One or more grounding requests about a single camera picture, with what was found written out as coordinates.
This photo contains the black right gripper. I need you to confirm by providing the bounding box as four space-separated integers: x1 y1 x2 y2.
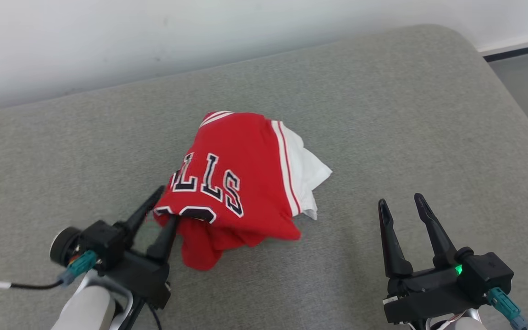
378 193 480 325

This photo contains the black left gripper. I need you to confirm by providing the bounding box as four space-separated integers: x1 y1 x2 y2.
104 186 180 310

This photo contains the red white-sleeved Bulls jersey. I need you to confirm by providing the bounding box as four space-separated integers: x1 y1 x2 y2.
153 111 333 271

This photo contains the grey fabric sofa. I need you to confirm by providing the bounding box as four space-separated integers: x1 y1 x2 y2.
0 24 528 330

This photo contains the black baseboard strip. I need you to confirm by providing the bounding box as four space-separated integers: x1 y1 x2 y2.
482 41 528 62

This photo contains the black cable with teal plug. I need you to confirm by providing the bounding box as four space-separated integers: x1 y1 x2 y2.
487 287 528 330
0 251 98 294

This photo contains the thin black looping cable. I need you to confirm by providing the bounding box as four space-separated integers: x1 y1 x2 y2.
147 305 164 330

